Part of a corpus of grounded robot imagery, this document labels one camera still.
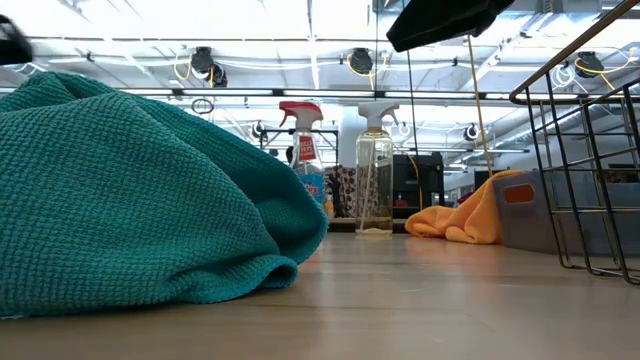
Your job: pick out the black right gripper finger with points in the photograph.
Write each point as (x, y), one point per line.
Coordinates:
(435, 22)

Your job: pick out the teal waffle microfiber towel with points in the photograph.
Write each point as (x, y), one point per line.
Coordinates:
(125, 200)

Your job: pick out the orange microfiber towel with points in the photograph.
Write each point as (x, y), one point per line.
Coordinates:
(465, 220)

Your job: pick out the black cabinet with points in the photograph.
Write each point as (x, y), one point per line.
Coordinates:
(425, 175)
(482, 177)

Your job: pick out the clear spray bottle white trigger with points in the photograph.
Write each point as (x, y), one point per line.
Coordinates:
(375, 165)

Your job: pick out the red fabric item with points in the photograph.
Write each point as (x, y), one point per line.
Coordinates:
(465, 197)

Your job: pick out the Windex spray bottle red trigger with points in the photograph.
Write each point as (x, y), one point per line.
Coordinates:
(306, 147)

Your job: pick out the patterned brown fabric item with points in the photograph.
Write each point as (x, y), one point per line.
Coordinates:
(345, 185)

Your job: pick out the small orange bottle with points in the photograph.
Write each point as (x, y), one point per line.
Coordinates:
(328, 207)

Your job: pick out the grey translucent plastic bin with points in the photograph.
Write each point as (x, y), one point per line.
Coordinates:
(525, 225)

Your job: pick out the dark far counter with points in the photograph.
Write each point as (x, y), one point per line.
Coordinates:
(345, 226)

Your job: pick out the long ceiling light rail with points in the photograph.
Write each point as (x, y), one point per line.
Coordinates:
(325, 93)

